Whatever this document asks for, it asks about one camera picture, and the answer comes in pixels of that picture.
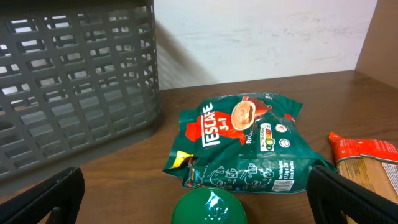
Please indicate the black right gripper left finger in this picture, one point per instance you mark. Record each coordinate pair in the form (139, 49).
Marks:
(58, 198)

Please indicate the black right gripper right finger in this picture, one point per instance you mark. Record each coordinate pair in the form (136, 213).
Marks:
(332, 197)

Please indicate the red spaghetti pasta packet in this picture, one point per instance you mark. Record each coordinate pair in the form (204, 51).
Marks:
(370, 163)

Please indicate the green Nescafe coffee bag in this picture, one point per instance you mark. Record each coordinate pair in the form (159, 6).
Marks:
(243, 143)

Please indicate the green lid jar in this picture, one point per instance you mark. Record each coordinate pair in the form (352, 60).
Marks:
(208, 205)

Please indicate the grey plastic basket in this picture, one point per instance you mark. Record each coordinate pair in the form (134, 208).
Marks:
(79, 79)

